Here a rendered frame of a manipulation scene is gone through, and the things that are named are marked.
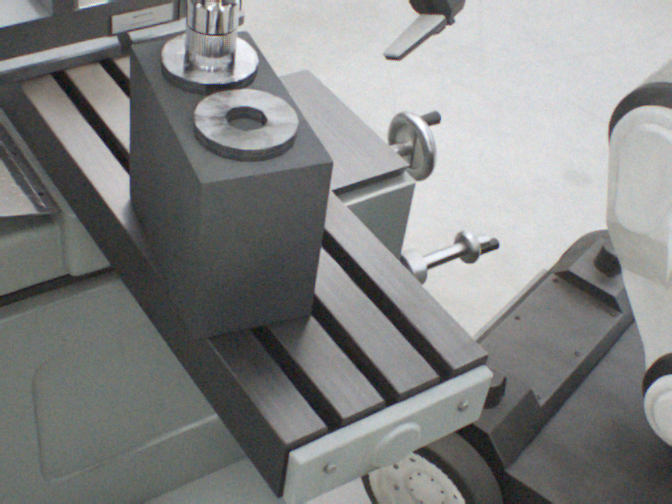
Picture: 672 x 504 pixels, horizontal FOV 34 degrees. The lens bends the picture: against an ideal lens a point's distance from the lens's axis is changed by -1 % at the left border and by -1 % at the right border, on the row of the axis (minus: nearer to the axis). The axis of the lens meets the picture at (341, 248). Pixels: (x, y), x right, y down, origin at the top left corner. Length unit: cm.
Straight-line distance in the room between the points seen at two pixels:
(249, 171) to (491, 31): 258
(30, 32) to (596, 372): 88
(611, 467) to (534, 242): 126
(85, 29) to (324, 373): 57
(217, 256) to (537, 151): 207
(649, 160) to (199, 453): 88
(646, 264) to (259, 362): 53
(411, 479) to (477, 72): 193
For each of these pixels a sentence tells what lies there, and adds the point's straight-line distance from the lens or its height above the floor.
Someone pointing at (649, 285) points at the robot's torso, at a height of 80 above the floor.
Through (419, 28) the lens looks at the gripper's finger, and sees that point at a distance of 101.
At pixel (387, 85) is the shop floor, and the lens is 311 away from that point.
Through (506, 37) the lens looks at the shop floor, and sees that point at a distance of 345.
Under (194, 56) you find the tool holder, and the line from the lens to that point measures 102.
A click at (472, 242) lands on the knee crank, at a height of 52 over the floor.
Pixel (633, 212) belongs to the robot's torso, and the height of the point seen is 92.
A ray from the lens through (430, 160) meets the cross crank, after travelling 178.
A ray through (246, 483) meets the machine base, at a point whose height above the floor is 20.
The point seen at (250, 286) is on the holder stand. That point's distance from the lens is 101.
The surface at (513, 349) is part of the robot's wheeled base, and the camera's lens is 155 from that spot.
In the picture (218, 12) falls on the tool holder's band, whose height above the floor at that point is 118.
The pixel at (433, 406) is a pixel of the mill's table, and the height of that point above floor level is 90.
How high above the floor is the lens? 167
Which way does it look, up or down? 41 degrees down
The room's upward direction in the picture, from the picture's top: 9 degrees clockwise
